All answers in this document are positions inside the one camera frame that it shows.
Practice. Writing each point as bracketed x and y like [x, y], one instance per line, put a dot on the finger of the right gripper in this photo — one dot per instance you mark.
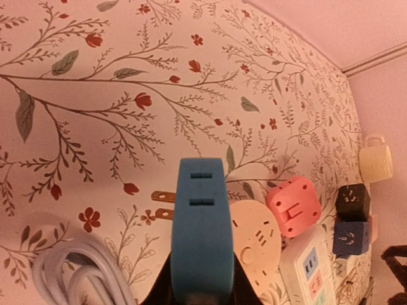
[398, 270]

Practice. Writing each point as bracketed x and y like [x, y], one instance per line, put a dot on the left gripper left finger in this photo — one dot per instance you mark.
[161, 292]

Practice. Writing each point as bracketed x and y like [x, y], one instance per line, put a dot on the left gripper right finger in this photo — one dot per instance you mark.
[243, 292]

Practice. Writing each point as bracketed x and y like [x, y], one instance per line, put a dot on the blue cube socket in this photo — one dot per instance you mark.
[351, 238]

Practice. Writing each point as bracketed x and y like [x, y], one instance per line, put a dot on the blue case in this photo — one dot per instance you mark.
[202, 251]

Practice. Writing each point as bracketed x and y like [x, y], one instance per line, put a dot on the dark green cube socket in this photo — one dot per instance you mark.
[353, 203]

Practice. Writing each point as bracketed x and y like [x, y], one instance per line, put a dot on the white power strip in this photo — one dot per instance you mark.
[306, 269]

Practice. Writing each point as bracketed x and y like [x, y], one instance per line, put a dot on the pink case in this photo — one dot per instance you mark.
[295, 205]

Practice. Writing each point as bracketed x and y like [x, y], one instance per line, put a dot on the pink cube socket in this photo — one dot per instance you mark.
[373, 224]

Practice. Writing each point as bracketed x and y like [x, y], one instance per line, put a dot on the white charger with cable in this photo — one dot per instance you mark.
[351, 279]

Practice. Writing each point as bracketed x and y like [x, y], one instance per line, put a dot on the pink round socket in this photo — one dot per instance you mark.
[257, 242]

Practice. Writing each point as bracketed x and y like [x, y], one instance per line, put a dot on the cream mug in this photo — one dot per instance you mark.
[375, 160]

